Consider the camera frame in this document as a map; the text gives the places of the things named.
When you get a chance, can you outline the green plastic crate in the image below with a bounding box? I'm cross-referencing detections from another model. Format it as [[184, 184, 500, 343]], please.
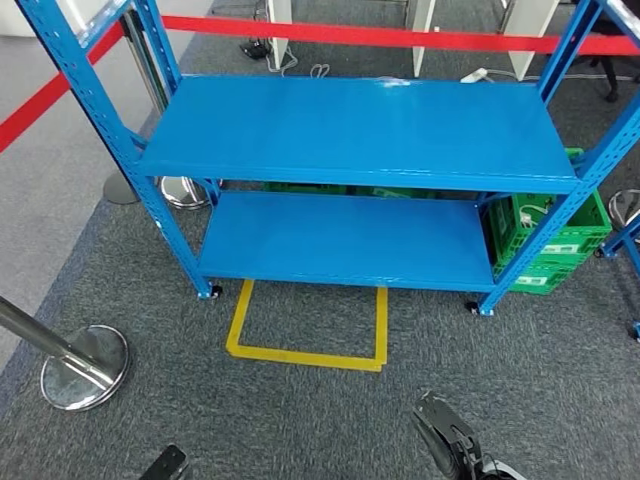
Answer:
[[263, 181, 349, 196], [479, 148, 614, 278], [509, 261, 581, 297], [355, 185, 438, 201]]

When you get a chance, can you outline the black router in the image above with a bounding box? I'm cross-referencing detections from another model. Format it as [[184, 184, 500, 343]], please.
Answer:
[[238, 0, 272, 62]]

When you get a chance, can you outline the white desk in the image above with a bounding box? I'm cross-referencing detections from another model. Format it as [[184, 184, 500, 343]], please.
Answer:
[[497, 0, 561, 82], [265, 0, 437, 79]]

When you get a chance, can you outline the red barrier belt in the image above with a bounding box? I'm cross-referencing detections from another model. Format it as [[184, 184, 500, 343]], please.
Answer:
[[161, 15, 640, 58], [0, 21, 126, 155]]

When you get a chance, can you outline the black office chair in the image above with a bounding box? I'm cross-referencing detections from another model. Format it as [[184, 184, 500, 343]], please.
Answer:
[[574, 16, 640, 104]]

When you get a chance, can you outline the metal barrier post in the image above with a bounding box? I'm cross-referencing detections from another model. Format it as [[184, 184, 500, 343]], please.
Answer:
[[119, 7, 214, 213]]

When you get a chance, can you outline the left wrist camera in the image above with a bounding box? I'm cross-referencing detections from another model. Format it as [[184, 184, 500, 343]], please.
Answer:
[[138, 443, 191, 480]]

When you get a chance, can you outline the barrier post with chrome base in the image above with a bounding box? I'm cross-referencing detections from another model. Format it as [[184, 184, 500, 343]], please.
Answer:
[[607, 188, 640, 234], [0, 294, 131, 413]]

